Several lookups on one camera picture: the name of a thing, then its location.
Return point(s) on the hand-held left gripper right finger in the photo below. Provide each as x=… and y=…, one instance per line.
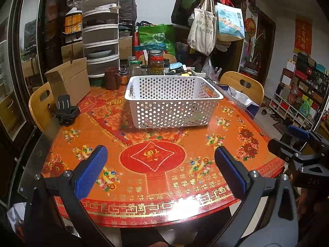
x=230, y=169

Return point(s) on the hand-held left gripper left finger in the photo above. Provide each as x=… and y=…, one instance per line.
x=92, y=167

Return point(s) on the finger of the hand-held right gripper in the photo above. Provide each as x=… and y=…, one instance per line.
x=298, y=131
x=282, y=149

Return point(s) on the white perforated plastic basket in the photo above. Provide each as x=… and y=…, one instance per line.
x=167, y=99

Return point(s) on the dark door mat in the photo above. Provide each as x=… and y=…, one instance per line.
x=279, y=126

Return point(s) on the white shelf of boxes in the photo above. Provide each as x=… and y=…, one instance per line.
x=303, y=90

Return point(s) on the wooden chair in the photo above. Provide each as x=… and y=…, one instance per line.
x=170, y=58
x=254, y=92
x=38, y=110

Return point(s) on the blue and white box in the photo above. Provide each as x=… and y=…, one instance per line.
x=244, y=101

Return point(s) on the orange printed tablecloth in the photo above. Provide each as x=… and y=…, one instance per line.
x=154, y=185

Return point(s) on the green round tin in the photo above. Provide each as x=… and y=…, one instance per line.
x=97, y=81

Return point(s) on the potted plant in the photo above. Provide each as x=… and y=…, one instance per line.
x=253, y=56

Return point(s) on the open cardboard box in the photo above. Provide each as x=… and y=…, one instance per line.
x=69, y=82

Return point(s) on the brown mug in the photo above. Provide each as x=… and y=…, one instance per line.
x=111, y=78

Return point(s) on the small orange jar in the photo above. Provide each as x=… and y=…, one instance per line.
x=124, y=77

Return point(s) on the clear plastic bag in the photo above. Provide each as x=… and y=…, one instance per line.
x=208, y=68

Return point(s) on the glass jar with green lid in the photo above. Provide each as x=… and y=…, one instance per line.
x=135, y=68

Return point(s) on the glass jar with red lid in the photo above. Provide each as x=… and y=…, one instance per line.
x=156, y=67

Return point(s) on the brown cardboard carton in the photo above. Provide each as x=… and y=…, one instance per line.
x=125, y=47

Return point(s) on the dark glass door cabinet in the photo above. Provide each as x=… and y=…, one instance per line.
x=15, y=69

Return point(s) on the blue printed paper bag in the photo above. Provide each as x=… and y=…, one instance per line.
x=228, y=23

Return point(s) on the glass jar with dark lid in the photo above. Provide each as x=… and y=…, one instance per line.
x=155, y=52

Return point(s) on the grey tiered food cover stack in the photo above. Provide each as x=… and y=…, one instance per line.
x=100, y=30

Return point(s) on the beige canvas tote bag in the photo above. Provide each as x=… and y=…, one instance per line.
x=203, y=30

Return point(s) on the orange printed box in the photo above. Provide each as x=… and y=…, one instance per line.
x=72, y=24

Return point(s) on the green shopping bag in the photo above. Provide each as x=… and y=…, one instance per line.
x=156, y=34

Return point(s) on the black plastic bag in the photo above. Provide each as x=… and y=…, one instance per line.
x=126, y=5

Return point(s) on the black paper bag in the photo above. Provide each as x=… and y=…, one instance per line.
x=180, y=7

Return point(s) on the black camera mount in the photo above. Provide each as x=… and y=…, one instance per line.
x=66, y=113

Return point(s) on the red wall poster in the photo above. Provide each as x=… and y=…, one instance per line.
x=302, y=36

